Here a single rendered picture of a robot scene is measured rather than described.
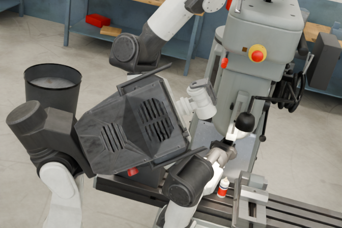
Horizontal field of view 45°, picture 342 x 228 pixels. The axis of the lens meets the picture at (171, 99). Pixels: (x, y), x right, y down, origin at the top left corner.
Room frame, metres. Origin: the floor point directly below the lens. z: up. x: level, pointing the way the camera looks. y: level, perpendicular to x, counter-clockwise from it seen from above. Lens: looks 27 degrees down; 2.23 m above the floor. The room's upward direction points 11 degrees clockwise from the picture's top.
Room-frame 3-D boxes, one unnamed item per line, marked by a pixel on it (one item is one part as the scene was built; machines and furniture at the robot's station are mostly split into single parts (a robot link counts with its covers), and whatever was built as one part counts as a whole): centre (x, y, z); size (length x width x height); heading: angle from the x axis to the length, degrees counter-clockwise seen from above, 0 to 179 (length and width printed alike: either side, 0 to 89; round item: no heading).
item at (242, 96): (1.47, -0.27, 1.45); 0.04 x 0.04 x 0.21; 83
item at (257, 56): (1.33, -0.25, 1.76); 0.04 x 0.03 x 0.04; 83
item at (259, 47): (1.36, -0.26, 1.76); 0.06 x 0.02 x 0.06; 83
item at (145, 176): (1.61, 0.08, 1.06); 0.22 x 0.12 x 0.20; 77
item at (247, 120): (1.39, -0.29, 1.48); 0.07 x 0.07 x 0.06
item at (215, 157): (1.39, -0.20, 1.24); 0.11 x 0.11 x 0.11; 68
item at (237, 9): (1.44, -0.16, 1.89); 0.24 x 0.04 x 0.01; 175
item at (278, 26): (1.60, -0.29, 1.81); 0.47 x 0.26 x 0.16; 173
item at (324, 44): (1.84, -0.65, 1.62); 0.20 x 0.09 x 0.21; 173
